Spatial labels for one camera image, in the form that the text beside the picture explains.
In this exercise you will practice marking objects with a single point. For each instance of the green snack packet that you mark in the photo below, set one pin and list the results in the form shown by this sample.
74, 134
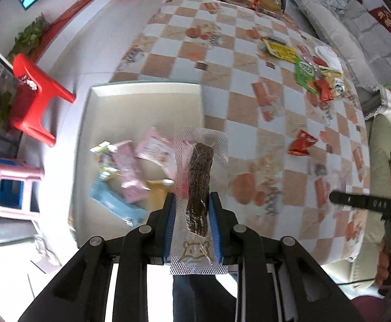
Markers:
304, 72

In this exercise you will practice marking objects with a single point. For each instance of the green potted plant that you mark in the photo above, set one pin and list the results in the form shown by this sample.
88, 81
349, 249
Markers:
29, 38

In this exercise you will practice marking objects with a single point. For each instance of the red plastic stool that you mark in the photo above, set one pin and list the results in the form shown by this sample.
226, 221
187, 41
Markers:
38, 100

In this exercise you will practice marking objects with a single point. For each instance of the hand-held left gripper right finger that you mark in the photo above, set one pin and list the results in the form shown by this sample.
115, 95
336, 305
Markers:
217, 228

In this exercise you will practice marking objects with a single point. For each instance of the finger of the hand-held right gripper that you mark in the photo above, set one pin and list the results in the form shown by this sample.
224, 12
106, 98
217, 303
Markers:
359, 202

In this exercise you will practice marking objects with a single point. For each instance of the pink plastic stool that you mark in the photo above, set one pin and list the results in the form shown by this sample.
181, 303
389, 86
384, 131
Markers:
11, 174

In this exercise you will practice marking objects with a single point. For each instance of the orange snack packet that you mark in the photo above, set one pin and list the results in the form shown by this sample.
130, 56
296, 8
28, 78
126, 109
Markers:
158, 193

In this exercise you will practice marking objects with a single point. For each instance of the yellow snack packet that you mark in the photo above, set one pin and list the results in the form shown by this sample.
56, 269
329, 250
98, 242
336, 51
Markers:
282, 50

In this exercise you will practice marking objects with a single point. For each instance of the light blue snack packet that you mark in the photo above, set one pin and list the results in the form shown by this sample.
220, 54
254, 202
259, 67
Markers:
113, 201

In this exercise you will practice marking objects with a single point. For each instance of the checkered printed tablecloth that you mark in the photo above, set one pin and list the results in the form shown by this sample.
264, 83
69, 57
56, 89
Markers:
222, 73

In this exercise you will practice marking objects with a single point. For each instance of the pink and white snack packet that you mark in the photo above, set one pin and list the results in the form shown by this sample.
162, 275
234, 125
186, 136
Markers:
153, 147

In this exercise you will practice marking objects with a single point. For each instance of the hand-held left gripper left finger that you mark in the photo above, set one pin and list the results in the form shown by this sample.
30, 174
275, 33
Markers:
170, 228

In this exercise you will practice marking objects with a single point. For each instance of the clear dried meat snack packet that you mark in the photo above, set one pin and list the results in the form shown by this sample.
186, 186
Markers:
198, 181

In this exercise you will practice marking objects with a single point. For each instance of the red snack packet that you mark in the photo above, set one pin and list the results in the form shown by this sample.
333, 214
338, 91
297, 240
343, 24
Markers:
324, 90
301, 142

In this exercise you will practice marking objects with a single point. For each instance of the red patterned cushion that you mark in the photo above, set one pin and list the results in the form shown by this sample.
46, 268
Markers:
388, 23

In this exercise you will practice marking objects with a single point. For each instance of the white fringed cushion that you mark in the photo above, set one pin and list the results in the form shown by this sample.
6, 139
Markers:
388, 105

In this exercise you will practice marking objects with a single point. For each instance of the person's dark trouser leg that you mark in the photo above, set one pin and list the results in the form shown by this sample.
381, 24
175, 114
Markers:
198, 297

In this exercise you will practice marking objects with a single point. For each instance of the white rectangular tray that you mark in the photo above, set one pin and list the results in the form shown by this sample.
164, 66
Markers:
141, 107

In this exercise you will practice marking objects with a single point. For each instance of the shiny colourful snack packet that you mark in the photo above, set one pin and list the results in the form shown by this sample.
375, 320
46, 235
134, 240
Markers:
104, 154

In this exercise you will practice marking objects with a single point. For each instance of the grey sofa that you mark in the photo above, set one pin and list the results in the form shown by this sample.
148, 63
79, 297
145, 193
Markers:
376, 40

